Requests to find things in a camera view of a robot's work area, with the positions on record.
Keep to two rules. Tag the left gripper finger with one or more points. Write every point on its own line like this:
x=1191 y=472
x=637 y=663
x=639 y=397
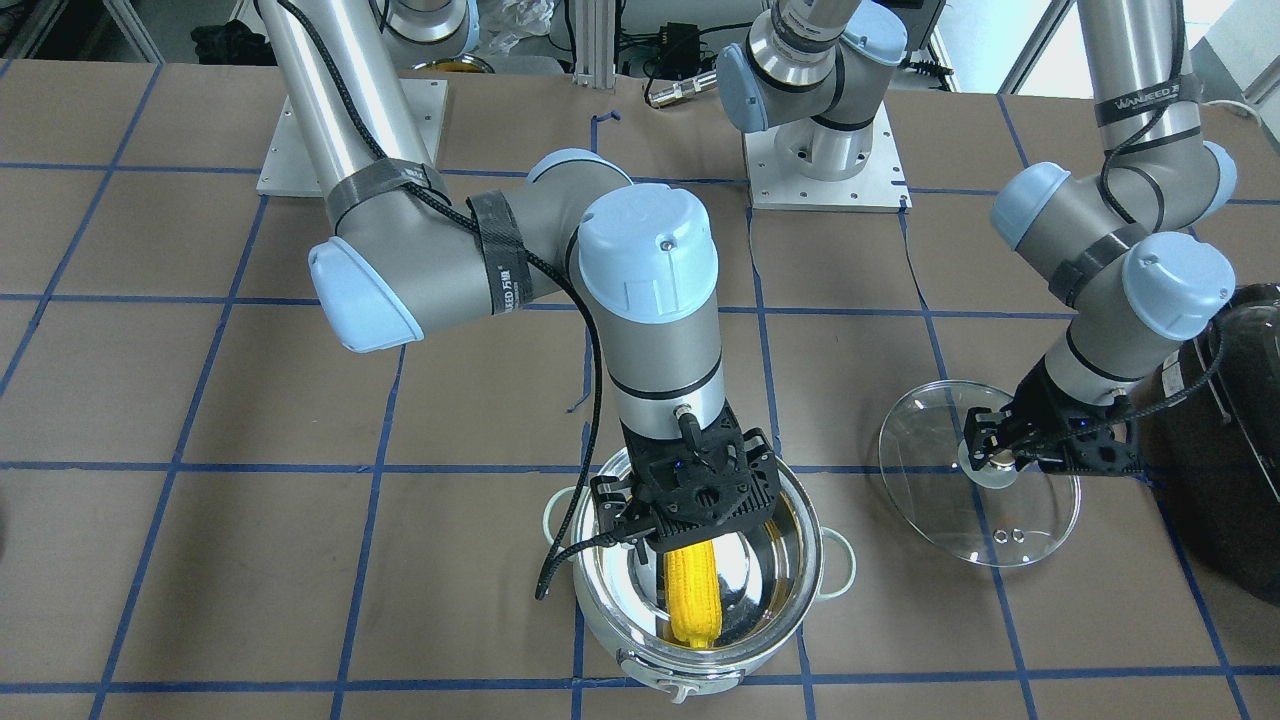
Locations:
x=988 y=438

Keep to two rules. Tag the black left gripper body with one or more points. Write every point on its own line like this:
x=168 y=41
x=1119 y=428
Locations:
x=1037 y=399

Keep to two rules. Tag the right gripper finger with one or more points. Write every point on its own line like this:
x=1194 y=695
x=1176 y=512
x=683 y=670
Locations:
x=620 y=515

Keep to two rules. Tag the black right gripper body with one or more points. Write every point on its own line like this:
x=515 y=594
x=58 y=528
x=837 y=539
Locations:
x=640 y=449

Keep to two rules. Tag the glass pot lid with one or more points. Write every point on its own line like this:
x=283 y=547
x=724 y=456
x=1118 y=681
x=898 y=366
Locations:
x=1000 y=517

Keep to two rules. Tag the yellow corn cob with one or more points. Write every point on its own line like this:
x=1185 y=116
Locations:
x=693 y=595

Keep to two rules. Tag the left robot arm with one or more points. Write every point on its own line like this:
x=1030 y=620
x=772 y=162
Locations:
x=1111 y=246

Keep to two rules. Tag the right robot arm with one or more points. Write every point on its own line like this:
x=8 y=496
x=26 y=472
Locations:
x=639 y=260

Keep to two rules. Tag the pale green steel pot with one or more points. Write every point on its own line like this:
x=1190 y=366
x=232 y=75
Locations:
x=769 y=576

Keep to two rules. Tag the black rice cooker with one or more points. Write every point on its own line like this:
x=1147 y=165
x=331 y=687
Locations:
x=1214 y=455

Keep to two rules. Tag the silver metal connector plug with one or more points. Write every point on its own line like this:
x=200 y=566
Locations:
x=681 y=90

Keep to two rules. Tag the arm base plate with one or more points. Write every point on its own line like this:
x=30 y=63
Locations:
x=806 y=167
x=287 y=169

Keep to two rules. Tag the aluminium frame post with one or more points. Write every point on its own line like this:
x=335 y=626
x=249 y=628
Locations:
x=594 y=43

